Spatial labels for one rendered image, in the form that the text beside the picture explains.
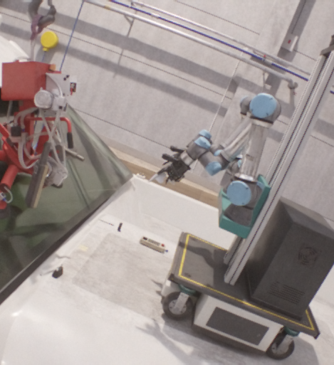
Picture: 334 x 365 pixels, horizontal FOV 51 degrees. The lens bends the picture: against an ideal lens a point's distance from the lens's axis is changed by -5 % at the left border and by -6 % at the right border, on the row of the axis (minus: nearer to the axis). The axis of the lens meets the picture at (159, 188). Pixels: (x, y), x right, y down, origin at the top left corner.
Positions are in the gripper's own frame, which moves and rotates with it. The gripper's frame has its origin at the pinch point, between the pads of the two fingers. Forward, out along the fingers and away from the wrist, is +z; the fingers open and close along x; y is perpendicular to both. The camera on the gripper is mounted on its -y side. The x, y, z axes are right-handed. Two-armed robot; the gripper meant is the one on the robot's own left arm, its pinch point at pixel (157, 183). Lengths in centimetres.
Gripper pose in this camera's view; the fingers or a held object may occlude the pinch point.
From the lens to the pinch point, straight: 200.2
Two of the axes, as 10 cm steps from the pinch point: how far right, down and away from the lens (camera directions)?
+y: 4.8, 7.9, -3.9
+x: 5.8, 0.6, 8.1
